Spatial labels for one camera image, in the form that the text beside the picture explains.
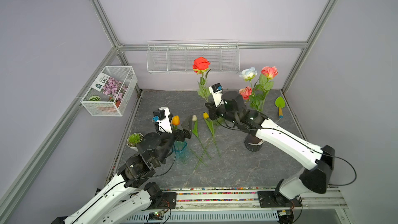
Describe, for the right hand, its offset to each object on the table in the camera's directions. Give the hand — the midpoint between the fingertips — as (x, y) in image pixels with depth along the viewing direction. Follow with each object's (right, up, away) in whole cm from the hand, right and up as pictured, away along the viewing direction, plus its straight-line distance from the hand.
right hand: (206, 102), depth 72 cm
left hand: (-9, -6, -10) cm, 15 cm away
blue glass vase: (-12, -23, 0) cm, 26 cm away
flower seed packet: (-46, +8, +4) cm, 47 cm away
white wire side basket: (-51, -1, 0) cm, 51 cm away
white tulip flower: (-6, -18, +25) cm, 31 cm away
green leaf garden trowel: (+55, 0, +40) cm, 68 cm away
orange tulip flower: (-13, -8, -5) cm, 16 cm away
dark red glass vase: (+25, -21, +9) cm, 34 cm away
